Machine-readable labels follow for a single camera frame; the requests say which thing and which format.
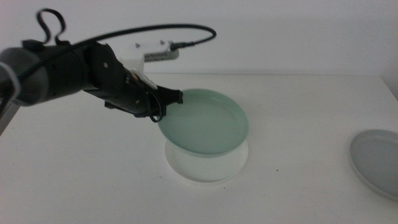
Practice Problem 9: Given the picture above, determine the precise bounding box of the mint green shallow bowl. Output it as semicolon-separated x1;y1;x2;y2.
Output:
157;88;250;158

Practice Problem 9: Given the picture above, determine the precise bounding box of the white shallow bowl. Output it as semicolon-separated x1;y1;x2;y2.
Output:
164;139;249;183

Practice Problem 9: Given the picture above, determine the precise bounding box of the grey shallow bowl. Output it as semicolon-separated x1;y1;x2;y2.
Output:
348;129;398;201

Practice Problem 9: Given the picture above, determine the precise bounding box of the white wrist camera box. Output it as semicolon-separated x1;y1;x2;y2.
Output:
119;40;180;74

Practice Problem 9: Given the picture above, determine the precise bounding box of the black camera cable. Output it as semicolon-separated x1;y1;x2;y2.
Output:
36;7;218;51

